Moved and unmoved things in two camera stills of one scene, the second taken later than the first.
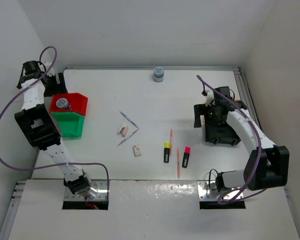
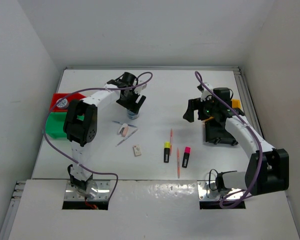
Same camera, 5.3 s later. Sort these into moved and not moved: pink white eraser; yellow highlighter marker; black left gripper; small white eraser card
Moved: black left gripper
Not moved: small white eraser card; yellow highlighter marker; pink white eraser
